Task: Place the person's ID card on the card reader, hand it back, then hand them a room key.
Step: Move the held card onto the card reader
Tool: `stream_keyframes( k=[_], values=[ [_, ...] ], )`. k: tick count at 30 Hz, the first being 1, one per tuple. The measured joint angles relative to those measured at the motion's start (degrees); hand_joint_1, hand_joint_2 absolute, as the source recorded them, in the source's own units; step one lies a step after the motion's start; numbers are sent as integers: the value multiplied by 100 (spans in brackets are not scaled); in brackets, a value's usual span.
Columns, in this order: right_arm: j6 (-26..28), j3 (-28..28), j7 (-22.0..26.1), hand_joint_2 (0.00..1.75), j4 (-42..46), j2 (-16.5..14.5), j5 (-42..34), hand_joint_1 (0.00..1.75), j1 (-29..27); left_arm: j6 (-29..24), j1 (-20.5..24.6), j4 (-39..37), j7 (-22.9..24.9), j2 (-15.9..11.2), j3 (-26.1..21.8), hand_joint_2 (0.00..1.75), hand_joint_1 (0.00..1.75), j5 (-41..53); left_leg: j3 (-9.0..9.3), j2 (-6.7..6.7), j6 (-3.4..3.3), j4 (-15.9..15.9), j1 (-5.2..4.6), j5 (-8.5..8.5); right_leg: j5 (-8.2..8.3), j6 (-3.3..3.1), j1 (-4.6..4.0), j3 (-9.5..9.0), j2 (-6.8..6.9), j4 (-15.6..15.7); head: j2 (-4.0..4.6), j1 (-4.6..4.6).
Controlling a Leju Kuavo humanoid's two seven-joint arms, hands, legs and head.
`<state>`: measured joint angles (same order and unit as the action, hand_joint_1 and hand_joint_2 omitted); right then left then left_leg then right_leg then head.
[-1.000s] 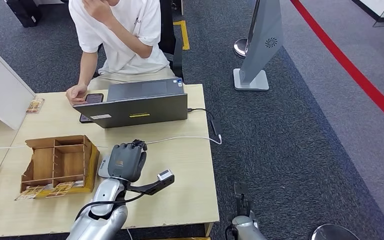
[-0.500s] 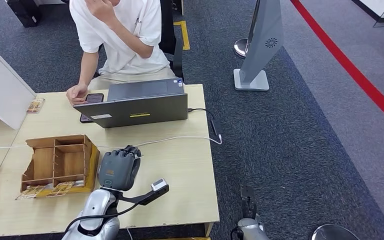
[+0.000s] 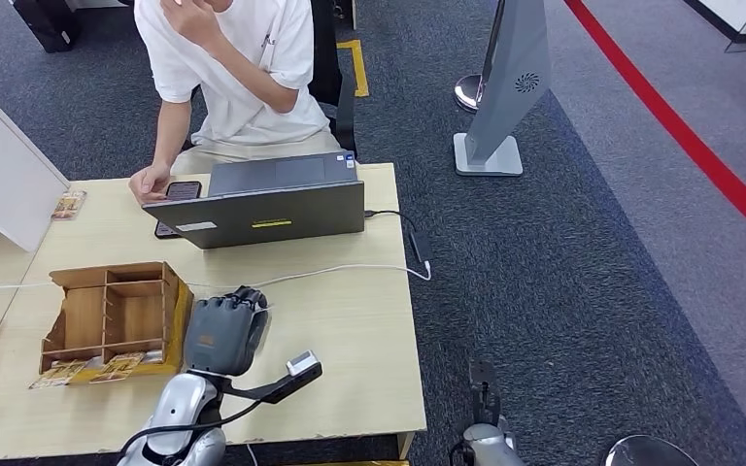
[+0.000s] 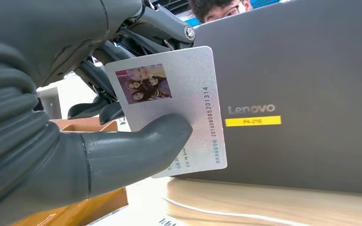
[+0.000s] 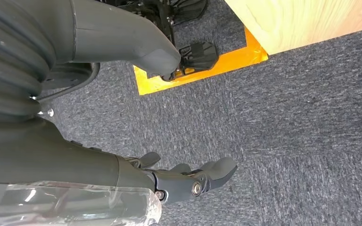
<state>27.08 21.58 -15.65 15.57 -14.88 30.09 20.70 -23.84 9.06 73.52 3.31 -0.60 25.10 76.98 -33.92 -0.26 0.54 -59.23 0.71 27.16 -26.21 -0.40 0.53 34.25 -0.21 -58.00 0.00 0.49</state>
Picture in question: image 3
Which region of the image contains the person's left hand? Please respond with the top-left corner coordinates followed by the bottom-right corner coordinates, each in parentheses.
top-left (158, 0), bottom-right (223, 50)

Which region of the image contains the person's right hand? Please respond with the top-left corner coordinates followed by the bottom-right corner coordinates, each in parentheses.
top-left (128, 163), bottom-right (175, 207)

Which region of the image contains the dark right robot hand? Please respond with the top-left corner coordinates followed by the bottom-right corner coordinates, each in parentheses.
top-left (467, 359), bottom-right (503, 427)

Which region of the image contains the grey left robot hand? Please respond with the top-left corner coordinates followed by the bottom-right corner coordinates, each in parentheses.
top-left (183, 285), bottom-right (271, 379)

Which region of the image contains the patterned room key card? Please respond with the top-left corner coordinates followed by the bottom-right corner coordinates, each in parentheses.
top-left (51, 189), bottom-right (88, 222)
top-left (89, 351), bottom-right (148, 385)
top-left (28, 359), bottom-right (87, 391)

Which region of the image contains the person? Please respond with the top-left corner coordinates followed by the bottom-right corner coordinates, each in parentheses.
top-left (128, 0), bottom-right (343, 207)

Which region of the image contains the wooden card holder box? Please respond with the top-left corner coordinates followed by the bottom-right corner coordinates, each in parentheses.
top-left (38, 260), bottom-right (195, 385)

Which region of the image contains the black smartphone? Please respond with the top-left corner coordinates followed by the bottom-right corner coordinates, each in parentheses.
top-left (153, 181), bottom-right (204, 241)

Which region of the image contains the grey laptop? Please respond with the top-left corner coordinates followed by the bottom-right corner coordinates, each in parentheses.
top-left (142, 151), bottom-right (366, 250)

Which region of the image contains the black case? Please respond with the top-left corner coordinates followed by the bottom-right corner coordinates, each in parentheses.
top-left (11, 0), bottom-right (82, 54)

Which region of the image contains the chrome stanchion base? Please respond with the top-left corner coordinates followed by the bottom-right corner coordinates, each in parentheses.
top-left (603, 434), bottom-right (699, 466)
top-left (454, 74), bottom-right (484, 116)

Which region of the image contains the yellow floor tape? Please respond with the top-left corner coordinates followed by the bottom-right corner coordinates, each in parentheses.
top-left (336, 39), bottom-right (371, 99)

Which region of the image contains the grey sign stand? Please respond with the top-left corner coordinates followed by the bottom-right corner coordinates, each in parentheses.
top-left (453, 0), bottom-right (553, 178)

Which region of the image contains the red floor tape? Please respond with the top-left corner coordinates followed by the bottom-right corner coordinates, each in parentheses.
top-left (562, 0), bottom-right (746, 258)

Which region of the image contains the pale wrist camera on bracket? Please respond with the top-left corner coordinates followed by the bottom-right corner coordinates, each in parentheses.
top-left (221, 349), bottom-right (324, 407)

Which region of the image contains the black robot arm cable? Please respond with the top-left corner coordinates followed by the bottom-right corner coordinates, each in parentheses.
top-left (119, 398), bottom-right (265, 461)

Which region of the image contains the black cable with adapter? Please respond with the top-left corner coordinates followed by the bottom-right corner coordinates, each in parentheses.
top-left (363, 209), bottom-right (434, 265)

